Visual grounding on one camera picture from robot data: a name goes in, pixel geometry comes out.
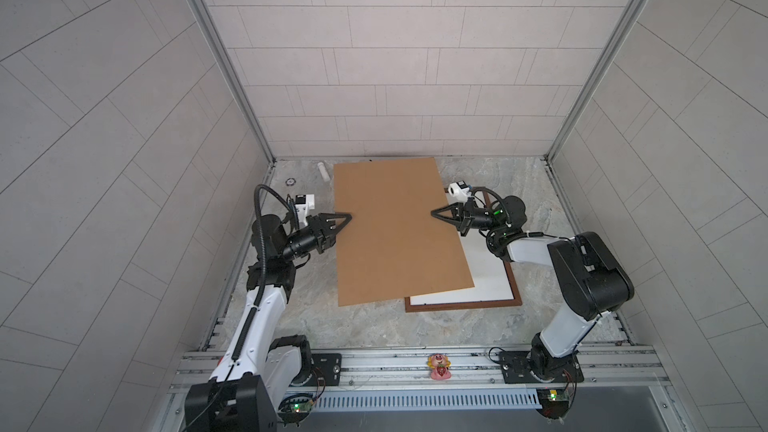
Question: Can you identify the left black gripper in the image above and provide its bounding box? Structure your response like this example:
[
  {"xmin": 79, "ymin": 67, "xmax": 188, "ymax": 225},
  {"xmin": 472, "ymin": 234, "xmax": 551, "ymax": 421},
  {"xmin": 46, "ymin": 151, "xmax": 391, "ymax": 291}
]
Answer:
[{"xmin": 276, "ymin": 218, "xmax": 349, "ymax": 265}]

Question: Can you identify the blue poster photo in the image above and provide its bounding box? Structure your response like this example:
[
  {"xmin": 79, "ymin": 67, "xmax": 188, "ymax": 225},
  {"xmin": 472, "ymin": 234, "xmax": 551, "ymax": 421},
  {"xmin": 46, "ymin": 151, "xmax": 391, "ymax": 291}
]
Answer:
[{"xmin": 409, "ymin": 191, "xmax": 517, "ymax": 307}]

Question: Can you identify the brown wooden picture frame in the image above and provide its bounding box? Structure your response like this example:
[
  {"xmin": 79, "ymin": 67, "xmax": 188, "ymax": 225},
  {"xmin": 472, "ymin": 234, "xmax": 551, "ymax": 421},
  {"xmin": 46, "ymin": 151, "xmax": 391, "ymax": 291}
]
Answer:
[{"xmin": 405, "ymin": 181, "xmax": 527, "ymax": 313}]

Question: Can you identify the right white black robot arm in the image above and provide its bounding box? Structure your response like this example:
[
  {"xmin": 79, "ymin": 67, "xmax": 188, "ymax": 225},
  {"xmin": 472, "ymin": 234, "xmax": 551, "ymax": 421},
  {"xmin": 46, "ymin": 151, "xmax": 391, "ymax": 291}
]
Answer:
[{"xmin": 430, "ymin": 187, "xmax": 634, "ymax": 384}]

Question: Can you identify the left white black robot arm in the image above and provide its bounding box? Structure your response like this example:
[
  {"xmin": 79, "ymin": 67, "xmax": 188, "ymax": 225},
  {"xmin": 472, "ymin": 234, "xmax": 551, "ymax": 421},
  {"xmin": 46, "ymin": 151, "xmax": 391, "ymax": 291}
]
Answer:
[{"xmin": 184, "ymin": 213, "xmax": 352, "ymax": 431}]

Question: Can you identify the white cylinder tube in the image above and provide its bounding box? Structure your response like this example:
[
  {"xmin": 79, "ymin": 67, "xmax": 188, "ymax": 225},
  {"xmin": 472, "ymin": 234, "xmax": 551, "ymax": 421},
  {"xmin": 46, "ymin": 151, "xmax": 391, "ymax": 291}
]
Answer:
[{"xmin": 317, "ymin": 162, "xmax": 331, "ymax": 182}]

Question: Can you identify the pink toy figure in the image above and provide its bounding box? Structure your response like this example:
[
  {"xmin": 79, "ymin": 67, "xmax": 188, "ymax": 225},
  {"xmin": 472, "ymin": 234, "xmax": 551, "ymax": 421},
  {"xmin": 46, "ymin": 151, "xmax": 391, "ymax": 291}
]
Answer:
[{"xmin": 427, "ymin": 353, "xmax": 452, "ymax": 381}]

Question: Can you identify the left green circuit board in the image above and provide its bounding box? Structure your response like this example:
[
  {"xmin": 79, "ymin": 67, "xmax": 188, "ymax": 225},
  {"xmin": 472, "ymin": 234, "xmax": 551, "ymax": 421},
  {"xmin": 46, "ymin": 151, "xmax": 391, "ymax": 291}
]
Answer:
[{"xmin": 277, "ymin": 393, "xmax": 315, "ymax": 425}]

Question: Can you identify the green circuit board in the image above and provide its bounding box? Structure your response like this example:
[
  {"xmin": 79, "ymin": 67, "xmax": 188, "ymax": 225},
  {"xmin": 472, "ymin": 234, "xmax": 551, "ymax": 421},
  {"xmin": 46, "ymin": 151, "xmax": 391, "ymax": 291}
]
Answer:
[
  {"xmin": 277, "ymin": 393, "xmax": 315, "ymax": 425},
  {"xmin": 536, "ymin": 389, "xmax": 572, "ymax": 420}
]

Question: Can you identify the right green circuit board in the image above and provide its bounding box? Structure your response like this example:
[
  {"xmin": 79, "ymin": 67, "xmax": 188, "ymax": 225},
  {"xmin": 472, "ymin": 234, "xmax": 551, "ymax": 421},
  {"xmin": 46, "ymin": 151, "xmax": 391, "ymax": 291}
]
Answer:
[{"xmin": 536, "ymin": 389, "xmax": 572, "ymax": 420}]

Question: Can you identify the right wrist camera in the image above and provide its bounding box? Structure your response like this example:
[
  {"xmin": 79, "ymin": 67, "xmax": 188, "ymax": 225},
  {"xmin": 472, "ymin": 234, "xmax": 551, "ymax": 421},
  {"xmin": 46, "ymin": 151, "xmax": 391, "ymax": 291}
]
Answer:
[{"xmin": 446, "ymin": 181, "xmax": 472, "ymax": 203}]

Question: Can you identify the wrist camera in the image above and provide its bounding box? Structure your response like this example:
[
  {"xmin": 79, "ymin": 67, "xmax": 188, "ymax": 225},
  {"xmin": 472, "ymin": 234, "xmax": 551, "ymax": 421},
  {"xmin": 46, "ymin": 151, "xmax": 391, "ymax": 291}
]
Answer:
[
  {"xmin": 446, "ymin": 181, "xmax": 472, "ymax": 203},
  {"xmin": 293, "ymin": 194, "xmax": 315, "ymax": 222}
]

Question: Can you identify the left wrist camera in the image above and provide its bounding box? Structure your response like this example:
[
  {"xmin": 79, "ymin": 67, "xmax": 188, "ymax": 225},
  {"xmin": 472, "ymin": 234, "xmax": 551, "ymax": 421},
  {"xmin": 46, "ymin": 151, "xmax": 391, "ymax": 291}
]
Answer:
[{"xmin": 293, "ymin": 194, "xmax": 315, "ymax": 222}]

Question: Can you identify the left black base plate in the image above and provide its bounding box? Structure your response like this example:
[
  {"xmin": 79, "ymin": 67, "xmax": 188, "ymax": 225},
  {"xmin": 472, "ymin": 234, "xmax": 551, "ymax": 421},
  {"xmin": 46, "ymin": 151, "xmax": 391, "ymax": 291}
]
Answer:
[{"xmin": 290, "ymin": 353, "xmax": 342, "ymax": 388}]

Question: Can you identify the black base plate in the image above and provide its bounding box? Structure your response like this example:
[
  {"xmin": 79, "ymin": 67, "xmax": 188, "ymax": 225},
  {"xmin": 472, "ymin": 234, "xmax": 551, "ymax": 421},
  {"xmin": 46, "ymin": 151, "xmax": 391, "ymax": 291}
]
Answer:
[
  {"xmin": 290, "ymin": 353, "xmax": 342, "ymax": 388},
  {"xmin": 499, "ymin": 349, "xmax": 584, "ymax": 384}
]

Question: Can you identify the aluminium front rail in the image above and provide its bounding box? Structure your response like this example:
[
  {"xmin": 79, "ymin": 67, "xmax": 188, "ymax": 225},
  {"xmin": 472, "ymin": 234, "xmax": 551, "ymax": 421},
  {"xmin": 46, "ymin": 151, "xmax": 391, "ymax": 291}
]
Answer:
[{"xmin": 167, "ymin": 344, "xmax": 670, "ymax": 395}]

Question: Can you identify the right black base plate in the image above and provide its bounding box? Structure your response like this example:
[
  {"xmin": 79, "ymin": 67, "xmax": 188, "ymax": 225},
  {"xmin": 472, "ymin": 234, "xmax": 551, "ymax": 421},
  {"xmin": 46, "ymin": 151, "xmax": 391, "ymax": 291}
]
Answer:
[{"xmin": 499, "ymin": 349, "xmax": 584, "ymax": 384}]

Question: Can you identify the white vented cable duct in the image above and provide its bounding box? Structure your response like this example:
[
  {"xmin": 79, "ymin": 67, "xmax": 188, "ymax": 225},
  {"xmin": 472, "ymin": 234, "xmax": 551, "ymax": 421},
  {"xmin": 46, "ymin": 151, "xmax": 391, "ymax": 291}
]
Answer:
[{"xmin": 312, "ymin": 389, "xmax": 542, "ymax": 413}]

